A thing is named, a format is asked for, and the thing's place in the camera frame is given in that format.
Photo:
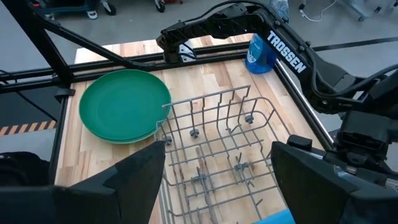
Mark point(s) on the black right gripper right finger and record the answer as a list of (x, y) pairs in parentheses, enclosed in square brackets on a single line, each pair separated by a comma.
[(311, 193)]

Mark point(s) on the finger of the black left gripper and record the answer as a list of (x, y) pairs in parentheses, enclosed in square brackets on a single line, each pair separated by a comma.
[(299, 142)]

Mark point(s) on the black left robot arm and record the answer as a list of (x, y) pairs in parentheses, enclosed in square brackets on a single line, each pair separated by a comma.
[(286, 49)]

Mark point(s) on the white metal mounting bracket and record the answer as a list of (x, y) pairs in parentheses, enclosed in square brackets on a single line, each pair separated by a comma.
[(186, 53)]

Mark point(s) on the blue plate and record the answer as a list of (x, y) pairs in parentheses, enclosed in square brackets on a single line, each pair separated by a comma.
[(275, 217)]

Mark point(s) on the light green plate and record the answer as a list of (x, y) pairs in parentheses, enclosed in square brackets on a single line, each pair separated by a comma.
[(121, 142)]

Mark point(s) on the dark green plate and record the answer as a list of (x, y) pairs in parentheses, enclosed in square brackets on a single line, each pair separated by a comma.
[(124, 105)]

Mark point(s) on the blue wheeled cart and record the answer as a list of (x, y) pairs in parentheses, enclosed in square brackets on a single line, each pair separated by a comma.
[(71, 4)]

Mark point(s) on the wooden top grey-legged desk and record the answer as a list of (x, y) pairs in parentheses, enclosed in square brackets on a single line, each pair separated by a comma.
[(354, 11)]

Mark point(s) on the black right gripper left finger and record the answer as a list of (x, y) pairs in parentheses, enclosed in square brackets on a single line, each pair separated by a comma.
[(124, 193)]

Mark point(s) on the blue dish soap bottle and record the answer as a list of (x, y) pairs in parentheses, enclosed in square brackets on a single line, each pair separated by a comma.
[(258, 59)]

